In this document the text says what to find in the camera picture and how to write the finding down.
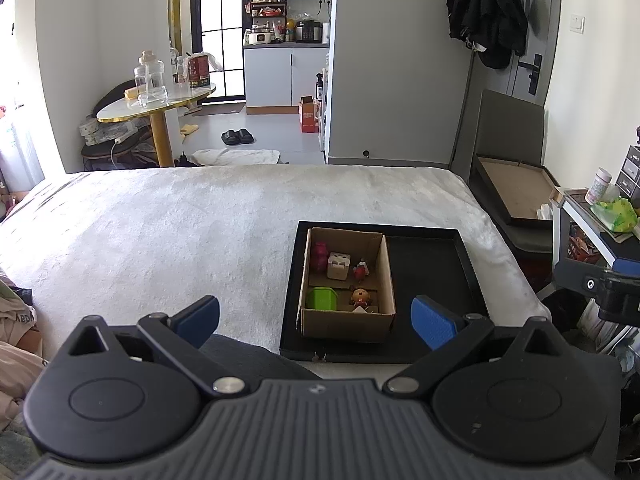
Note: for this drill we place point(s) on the wooden spice rack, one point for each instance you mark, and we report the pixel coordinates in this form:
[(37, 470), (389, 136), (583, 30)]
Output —
[(269, 14)]

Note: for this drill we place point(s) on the black framed brown board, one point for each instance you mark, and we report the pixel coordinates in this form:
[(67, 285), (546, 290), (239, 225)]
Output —
[(515, 190)]

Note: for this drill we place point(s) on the white kitchen cabinet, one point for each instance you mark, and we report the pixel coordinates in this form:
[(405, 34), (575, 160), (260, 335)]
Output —
[(285, 77)]

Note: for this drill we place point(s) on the round gold-edged table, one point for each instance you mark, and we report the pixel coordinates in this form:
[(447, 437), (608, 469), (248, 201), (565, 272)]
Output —
[(160, 107)]

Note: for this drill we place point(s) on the small doll figurine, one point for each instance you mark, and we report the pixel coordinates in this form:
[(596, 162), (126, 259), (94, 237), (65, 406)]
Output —
[(362, 299)]

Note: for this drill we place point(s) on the white light switch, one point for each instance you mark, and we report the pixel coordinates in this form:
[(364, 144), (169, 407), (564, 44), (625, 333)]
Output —
[(578, 24)]

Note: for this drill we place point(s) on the red canister in plastic bag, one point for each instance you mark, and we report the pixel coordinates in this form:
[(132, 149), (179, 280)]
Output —
[(199, 71)]

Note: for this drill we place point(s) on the pink bear figurine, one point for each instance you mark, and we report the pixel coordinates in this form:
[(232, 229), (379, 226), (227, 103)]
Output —
[(320, 256)]

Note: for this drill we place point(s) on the grey door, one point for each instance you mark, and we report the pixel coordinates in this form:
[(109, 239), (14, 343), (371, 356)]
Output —
[(542, 20)]

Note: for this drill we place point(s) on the black utility cart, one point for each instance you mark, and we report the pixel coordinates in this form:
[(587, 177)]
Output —
[(570, 250)]

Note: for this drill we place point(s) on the beige cloth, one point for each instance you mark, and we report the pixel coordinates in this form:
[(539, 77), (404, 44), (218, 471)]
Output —
[(20, 385)]

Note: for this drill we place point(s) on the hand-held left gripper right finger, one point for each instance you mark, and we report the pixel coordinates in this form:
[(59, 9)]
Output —
[(432, 322)]

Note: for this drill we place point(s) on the black-framed glass door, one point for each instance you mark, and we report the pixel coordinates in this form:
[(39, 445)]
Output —
[(220, 30)]

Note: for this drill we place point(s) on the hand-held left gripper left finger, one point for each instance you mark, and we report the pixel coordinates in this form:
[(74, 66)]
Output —
[(197, 320)]

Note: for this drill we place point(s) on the grey folded panel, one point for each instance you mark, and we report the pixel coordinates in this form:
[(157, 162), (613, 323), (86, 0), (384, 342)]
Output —
[(510, 125)]

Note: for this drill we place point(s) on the rice cooker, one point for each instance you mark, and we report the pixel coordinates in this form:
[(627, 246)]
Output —
[(260, 36)]

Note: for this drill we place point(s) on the black tray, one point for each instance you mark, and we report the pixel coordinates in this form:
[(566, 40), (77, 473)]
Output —
[(430, 280)]

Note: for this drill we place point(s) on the white floor towel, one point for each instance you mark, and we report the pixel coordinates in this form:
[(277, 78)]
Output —
[(235, 156)]

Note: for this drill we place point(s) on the black kitchen appliance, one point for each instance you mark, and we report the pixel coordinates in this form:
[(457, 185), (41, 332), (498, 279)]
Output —
[(307, 31)]

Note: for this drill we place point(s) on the brown cardboard box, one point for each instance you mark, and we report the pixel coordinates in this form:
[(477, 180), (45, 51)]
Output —
[(345, 327)]

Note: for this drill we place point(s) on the bunny cube toy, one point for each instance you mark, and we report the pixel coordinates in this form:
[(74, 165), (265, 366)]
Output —
[(338, 266)]

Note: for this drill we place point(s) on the black hanging jacket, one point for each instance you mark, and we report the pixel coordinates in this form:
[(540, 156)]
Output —
[(487, 15)]

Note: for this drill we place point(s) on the black spray bottle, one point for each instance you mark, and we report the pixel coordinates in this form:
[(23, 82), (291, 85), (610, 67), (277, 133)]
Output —
[(319, 91)]

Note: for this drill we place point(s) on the small red white figurine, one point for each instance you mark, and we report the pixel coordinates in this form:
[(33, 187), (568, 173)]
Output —
[(361, 270)]

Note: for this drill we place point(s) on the clear water jug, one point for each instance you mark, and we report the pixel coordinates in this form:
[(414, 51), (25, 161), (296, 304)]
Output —
[(150, 80)]

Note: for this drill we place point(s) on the orange carton box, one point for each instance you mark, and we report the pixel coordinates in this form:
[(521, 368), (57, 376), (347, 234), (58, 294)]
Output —
[(309, 115)]

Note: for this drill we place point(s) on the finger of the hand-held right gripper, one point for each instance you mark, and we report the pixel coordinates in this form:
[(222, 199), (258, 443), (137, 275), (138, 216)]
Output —
[(627, 266), (620, 297)]

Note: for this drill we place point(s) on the green plastic bag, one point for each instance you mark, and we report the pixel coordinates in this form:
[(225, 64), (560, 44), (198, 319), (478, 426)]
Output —
[(617, 215)]

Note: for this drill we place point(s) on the brown door mat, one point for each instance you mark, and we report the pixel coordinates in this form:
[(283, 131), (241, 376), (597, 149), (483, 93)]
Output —
[(219, 110)]

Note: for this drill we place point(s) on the green cube toy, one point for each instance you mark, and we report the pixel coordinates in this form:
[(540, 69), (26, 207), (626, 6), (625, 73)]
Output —
[(321, 299)]

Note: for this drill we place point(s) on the grey drawer organizer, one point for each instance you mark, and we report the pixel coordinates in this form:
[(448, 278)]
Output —
[(630, 175)]

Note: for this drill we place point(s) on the white plastic jar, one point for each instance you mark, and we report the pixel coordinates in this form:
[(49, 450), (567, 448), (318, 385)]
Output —
[(599, 187)]

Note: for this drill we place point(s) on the dark bag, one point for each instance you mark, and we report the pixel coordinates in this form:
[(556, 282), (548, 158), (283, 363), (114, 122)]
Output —
[(100, 152)]

